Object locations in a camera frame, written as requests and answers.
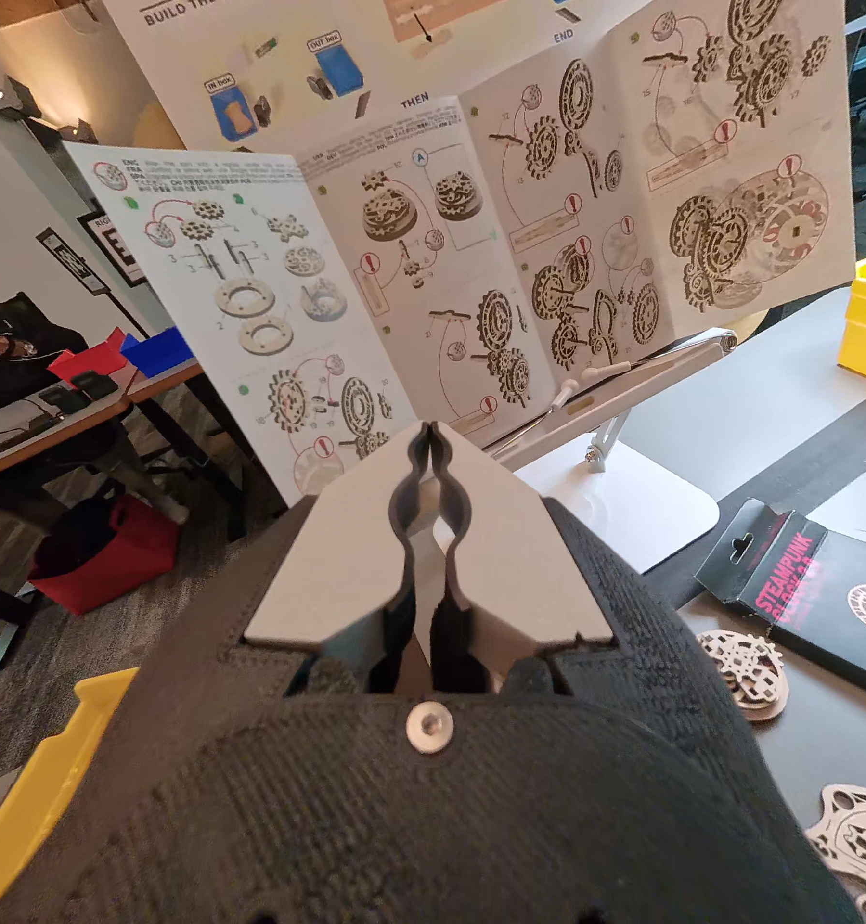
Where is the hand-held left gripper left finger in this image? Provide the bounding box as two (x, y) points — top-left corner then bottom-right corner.
(244, 421), (435, 685)

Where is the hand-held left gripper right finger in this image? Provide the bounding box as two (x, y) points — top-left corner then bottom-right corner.
(433, 421), (616, 685)

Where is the white metal stand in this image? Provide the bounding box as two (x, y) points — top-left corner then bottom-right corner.
(476, 328), (738, 576)

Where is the small stacked wooden gear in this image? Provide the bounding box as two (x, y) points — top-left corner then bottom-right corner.
(696, 629), (789, 723)

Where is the blue plastic tray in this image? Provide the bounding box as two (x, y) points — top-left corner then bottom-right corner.
(121, 328), (195, 378)

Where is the black puzzle box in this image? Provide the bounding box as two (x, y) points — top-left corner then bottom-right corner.
(695, 498), (866, 705)

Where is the wood-edged grey table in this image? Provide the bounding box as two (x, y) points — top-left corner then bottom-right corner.
(0, 357), (206, 486)

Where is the red plastic tray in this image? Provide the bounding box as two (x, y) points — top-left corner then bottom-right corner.
(46, 328), (127, 384)

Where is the printed instruction sheet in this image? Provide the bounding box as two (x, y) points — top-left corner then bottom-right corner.
(63, 0), (858, 506)

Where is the yellow flat object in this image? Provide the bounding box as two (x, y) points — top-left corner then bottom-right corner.
(0, 667), (139, 896)

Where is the black framed white sign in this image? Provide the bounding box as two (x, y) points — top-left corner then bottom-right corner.
(78, 209), (148, 287)

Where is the small sign on pole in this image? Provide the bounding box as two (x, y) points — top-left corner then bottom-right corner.
(36, 226), (148, 340)

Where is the ornate wooden teardrop piece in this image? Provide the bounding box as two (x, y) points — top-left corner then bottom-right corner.
(804, 783), (866, 924)

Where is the white instruction poster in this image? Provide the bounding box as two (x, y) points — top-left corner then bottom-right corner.
(101, 0), (665, 156)

